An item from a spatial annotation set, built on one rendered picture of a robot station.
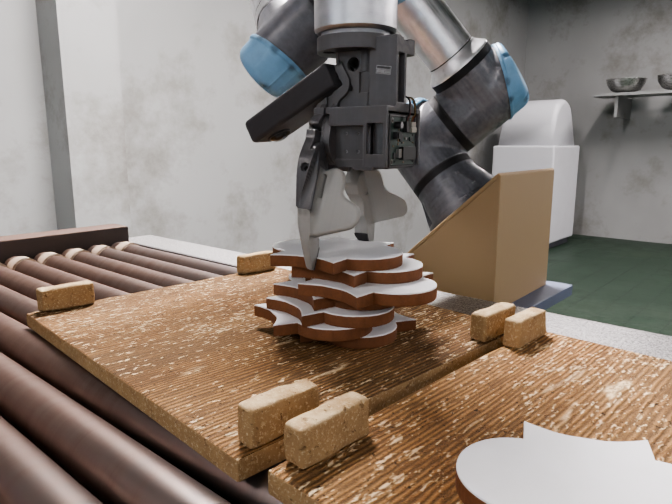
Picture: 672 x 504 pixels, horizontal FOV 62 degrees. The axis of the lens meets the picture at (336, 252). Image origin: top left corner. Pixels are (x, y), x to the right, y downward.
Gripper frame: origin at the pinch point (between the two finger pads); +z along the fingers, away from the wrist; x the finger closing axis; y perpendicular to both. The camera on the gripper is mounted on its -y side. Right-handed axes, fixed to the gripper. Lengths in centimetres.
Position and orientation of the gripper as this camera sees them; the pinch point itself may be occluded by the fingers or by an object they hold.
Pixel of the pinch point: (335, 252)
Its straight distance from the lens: 55.5
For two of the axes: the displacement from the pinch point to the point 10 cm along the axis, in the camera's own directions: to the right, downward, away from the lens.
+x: 5.3, -1.6, 8.4
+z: 0.0, 9.8, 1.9
